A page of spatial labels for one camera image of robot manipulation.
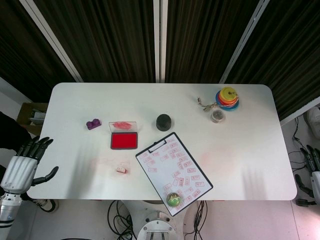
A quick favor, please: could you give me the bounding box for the white black sneaker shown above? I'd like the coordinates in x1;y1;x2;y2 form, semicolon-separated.
31;199;60;214

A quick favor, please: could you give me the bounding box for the green gold egg ornament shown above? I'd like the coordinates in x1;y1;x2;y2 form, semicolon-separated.
165;191;182;208

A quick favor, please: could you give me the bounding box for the braided beige rope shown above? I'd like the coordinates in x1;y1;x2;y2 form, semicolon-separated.
196;91;238;113

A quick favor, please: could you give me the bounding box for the red stacking ring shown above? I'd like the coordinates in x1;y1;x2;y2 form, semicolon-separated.
216;93;240;107

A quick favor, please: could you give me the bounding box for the orange stacking ring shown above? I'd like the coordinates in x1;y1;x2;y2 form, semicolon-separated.
216;91;238;105

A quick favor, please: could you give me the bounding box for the red ink pad case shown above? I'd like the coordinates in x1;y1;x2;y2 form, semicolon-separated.
108;121;139;151

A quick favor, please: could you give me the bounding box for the dark blue stacking ring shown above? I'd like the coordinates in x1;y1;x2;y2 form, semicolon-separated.
216;97;241;109

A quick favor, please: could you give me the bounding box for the light blue stacking ring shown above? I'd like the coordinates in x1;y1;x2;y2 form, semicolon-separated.
218;101;241;112

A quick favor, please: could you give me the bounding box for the white metal frame post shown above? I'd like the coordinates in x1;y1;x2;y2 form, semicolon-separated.
152;0;169;84
19;0;84;83
279;96;320;126
219;0;271;84

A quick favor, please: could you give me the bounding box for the black floor cable bundle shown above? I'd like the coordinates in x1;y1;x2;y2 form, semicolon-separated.
184;199;209;240
289;116;312;172
106;199;135;240

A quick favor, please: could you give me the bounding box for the purple building block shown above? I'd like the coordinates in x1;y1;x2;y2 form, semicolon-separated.
86;118;102;131

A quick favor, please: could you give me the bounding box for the yellow stacking ring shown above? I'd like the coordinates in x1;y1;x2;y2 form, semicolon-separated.
220;86;237;101

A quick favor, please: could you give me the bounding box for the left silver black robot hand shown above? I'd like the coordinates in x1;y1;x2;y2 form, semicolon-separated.
0;136;60;195

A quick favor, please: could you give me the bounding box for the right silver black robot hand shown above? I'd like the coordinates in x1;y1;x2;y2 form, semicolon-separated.
294;144;320;198

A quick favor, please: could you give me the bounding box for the person in black clothes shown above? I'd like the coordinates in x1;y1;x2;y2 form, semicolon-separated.
0;111;34;173

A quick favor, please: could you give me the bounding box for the brown cardboard box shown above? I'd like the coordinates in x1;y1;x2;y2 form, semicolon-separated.
15;102;49;137

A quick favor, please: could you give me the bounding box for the white shoe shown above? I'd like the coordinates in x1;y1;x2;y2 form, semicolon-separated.
303;106;320;140

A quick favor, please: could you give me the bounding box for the black dome cup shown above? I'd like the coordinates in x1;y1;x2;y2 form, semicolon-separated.
155;113;173;132

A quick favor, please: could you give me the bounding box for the clear jar of metal bits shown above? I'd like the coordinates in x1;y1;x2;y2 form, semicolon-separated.
210;109;226;124

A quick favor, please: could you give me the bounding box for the dark pleated curtain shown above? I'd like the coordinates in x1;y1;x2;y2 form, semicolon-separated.
0;0;320;121

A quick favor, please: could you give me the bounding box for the black caster foot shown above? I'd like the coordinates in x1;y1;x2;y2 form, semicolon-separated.
295;197;317;208

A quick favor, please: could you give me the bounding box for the black-edged stamped clipboard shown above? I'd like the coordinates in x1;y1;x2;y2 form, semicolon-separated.
135;132;214;218

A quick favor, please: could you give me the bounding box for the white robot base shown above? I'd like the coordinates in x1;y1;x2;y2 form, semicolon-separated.
136;209;186;240

